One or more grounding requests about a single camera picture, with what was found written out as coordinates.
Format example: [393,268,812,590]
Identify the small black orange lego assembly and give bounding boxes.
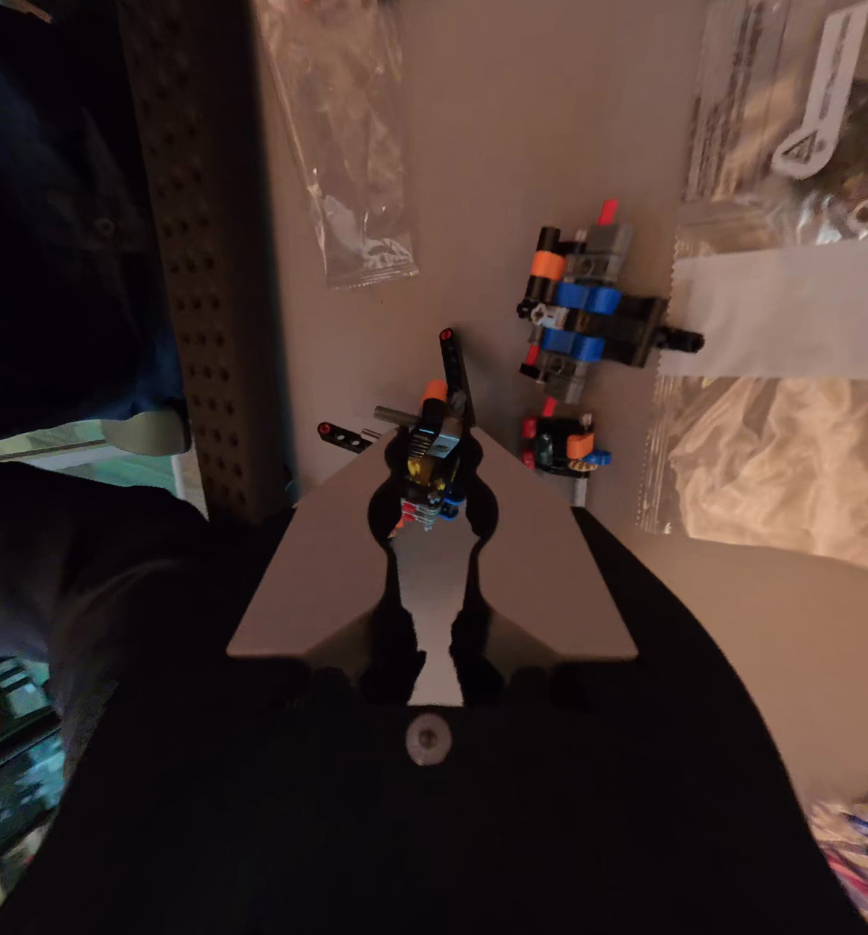
[517,199,705,403]

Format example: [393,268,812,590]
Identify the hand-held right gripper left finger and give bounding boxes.
[226,431,427,706]

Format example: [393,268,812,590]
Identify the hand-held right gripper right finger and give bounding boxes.
[448,426,638,706]

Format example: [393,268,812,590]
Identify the person's leg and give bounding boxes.
[0,460,212,658]

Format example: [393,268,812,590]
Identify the black perforated board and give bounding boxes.
[116,0,292,523]

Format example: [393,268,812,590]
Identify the large white-label lego parts bag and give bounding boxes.
[638,0,868,578]

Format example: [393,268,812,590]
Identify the clear bag of mixed parts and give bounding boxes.
[255,0,420,291]

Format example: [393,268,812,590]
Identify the partly built black lego assembly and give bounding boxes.
[373,329,480,532]

